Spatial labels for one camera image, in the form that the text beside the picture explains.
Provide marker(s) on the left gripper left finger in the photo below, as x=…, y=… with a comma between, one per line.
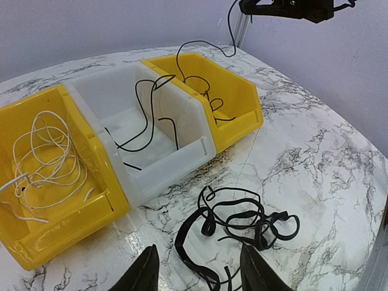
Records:
x=143, y=274

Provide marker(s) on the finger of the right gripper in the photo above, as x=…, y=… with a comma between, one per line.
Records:
x=251, y=7

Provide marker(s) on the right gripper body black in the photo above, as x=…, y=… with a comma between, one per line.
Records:
x=313, y=11

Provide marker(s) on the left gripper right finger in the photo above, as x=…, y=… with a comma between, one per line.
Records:
x=256, y=274

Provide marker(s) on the right yellow plastic bin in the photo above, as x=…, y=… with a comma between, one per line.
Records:
x=230, y=102

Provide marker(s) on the yellow plastic bin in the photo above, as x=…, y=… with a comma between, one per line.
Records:
x=58, y=185
x=230, y=102

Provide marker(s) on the left yellow plastic bin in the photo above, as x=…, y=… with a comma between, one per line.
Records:
x=58, y=185

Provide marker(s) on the white translucent plastic bin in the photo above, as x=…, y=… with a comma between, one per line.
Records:
x=154, y=133

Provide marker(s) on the right corner post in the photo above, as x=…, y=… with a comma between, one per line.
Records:
x=241, y=27

